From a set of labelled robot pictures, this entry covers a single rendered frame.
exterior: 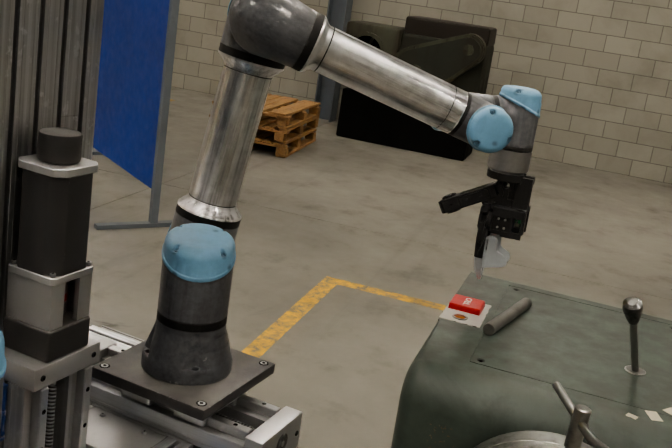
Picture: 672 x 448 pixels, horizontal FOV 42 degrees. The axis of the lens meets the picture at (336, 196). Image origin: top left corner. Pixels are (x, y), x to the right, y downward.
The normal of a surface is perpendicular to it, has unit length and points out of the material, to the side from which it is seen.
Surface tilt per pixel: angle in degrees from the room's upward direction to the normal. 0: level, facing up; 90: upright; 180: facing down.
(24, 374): 90
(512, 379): 0
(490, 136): 90
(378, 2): 90
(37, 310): 90
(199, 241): 8
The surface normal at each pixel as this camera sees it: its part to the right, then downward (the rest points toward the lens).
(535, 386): 0.14, -0.96
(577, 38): -0.30, 0.19
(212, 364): 0.65, -0.03
